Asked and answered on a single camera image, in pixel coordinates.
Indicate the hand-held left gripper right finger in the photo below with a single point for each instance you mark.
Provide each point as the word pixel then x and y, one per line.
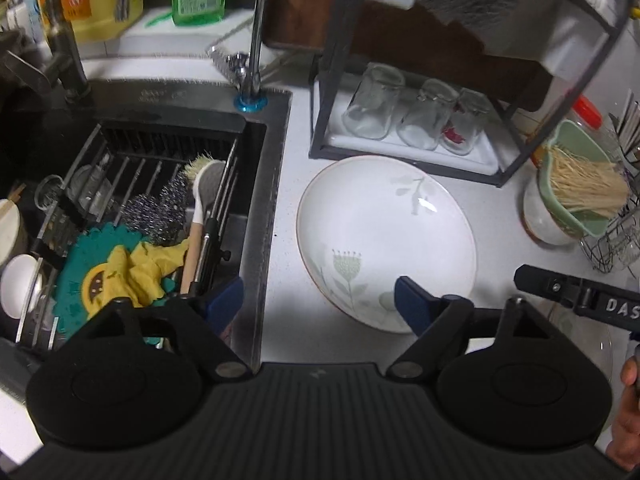
pixel 412 305

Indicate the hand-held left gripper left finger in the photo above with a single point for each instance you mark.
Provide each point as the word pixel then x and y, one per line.
pixel 226 302

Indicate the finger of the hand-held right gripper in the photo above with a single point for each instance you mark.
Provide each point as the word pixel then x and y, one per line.
pixel 565 290

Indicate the white floral plate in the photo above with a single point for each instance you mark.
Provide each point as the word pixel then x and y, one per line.
pixel 380 230

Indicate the person's right hand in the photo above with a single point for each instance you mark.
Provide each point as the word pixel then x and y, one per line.
pixel 627 425

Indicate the white ceramic jar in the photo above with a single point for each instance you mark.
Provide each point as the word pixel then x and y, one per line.
pixel 542 220

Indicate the yellow cloth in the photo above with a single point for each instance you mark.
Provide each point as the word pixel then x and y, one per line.
pixel 137 272

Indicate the bundle of bamboo sticks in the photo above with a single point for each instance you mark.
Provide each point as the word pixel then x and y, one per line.
pixel 585 185

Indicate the white dish brush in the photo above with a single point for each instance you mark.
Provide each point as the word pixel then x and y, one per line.
pixel 205 190

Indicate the steel wool scrubber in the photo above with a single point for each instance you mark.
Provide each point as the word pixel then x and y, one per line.
pixel 150 210

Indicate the stainless steel sink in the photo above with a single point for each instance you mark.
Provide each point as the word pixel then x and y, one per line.
pixel 270 185

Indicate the teal silicone mat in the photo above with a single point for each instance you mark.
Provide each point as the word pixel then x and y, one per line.
pixel 75 270

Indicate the green ceramic holder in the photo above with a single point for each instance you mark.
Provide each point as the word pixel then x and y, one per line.
pixel 575 135

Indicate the white drip tray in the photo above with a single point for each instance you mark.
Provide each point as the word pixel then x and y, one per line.
pixel 480 157

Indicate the metal sink drain rack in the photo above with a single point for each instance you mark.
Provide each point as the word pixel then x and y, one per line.
pixel 135 170

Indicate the red capped bottle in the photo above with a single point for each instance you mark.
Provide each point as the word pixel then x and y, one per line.
pixel 587 112

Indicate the clear glass cup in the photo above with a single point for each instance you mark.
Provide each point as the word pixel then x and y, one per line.
pixel 372 102
pixel 427 115
pixel 467 120

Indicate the small white bowl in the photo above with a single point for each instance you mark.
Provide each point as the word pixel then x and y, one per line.
pixel 17 287

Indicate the small clear glass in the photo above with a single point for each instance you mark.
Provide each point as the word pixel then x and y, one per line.
pixel 47 192

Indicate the beige ceramic cup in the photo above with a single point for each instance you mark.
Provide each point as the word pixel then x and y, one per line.
pixel 10 230

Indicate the black metal rack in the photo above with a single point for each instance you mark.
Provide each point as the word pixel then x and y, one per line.
pixel 327 85

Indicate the chrome faucet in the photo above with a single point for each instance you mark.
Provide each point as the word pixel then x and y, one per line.
pixel 257 35

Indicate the dark faucet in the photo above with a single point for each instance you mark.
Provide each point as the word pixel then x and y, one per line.
pixel 62 45

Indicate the brown wooden cutting board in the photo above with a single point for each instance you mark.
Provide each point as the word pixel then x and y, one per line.
pixel 300 5

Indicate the yellow plastic bottle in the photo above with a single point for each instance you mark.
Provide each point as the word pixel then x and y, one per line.
pixel 95 5

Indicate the blue plastic bottle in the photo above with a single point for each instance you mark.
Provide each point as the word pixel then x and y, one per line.
pixel 32 5

